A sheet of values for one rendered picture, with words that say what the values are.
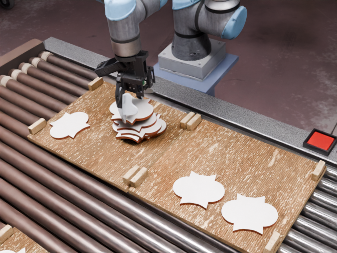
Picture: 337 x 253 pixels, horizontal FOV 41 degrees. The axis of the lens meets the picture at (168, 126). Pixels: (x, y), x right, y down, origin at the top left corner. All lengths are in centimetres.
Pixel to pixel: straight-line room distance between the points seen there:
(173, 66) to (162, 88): 16
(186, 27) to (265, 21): 233
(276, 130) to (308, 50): 220
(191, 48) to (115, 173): 61
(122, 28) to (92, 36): 281
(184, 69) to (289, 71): 171
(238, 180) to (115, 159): 36
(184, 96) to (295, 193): 54
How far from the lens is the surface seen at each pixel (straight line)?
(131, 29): 114
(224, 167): 127
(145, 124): 133
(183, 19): 163
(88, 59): 182
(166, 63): 174
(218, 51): 175
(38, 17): 445
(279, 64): 340
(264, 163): 128
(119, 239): 116
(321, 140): 138
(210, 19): 156
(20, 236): 122
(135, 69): 120
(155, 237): 115
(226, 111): 148
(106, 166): 131
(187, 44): 167
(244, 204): 117
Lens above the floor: 184
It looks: 40 degrees down
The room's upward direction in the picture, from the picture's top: 6 degrees counter-clockwise
